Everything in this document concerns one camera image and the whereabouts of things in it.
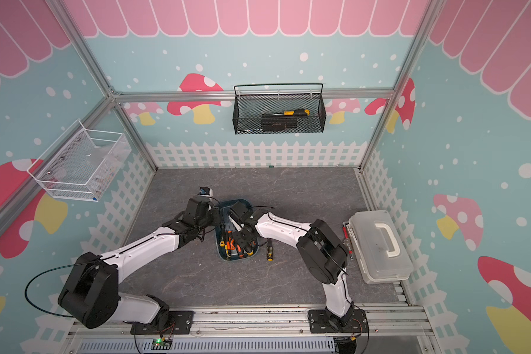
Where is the teal plastic storage box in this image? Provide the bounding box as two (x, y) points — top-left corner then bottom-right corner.
(215, 199), (266, 262)

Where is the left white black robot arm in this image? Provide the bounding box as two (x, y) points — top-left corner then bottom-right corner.
(58, 187), (220, 332)

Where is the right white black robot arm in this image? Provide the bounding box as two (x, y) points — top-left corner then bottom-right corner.
(228, 202), (354, 331)

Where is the yellow black screwdriver in basket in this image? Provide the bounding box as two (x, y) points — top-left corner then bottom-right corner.
(262, 109), (311, 117)

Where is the black tool in basket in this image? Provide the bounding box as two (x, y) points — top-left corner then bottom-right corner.
(260, 116), (298, 132)

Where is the red tool beside toolbox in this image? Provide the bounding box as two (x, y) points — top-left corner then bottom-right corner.
(342, 222), (354, 260)

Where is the green lit circuit board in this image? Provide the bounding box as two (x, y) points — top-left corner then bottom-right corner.
(150, 338), (173, 351)

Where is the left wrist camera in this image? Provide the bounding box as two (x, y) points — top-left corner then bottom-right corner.
(199, 187), (213, 198)

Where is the black wire mesh basket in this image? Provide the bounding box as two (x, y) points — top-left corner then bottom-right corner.
(232, 83), (327, 135)

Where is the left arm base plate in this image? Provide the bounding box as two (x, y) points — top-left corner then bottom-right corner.
(130, 311), (195, 336)

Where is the white wire mesh basket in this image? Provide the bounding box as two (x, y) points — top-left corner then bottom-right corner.
(27, 120), (132, 201)

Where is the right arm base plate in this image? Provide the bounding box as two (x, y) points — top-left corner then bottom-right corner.
(308, 308), (370, 335)

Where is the white plastic toolbox with handle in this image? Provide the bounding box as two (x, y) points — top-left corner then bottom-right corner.
(348, 210), (414, 285)

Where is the grey slotted cable duct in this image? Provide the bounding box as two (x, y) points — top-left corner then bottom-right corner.
(72, 337), (336, 353)

